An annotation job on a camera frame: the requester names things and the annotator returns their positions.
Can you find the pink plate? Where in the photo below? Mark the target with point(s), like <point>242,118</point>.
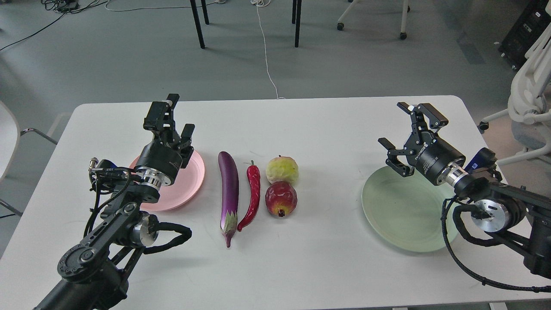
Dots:
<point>186,185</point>

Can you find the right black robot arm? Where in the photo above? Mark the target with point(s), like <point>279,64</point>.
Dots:
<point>485,211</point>

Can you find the grey chair at left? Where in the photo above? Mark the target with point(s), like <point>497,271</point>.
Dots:
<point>10,134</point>

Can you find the white office chair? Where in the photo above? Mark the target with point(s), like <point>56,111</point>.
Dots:
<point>527,104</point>

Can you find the red pomegranate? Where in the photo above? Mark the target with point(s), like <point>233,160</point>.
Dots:
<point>281,198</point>

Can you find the green plate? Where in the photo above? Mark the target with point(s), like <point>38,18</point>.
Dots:
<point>405,212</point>

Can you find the white chair base with casters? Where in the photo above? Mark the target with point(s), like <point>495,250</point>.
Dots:
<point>406,8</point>

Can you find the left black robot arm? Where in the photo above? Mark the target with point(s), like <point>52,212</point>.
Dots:
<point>94,273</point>

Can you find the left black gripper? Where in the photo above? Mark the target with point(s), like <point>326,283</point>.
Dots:
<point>162,159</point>

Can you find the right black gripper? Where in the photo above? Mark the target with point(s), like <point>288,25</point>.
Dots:
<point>429,154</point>

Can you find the red chili pepper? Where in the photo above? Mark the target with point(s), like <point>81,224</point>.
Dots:
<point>253,175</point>

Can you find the black computer case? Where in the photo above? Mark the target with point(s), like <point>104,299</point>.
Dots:
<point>524,33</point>

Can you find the purple eggplant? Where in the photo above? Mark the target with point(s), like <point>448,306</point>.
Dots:
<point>230,194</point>

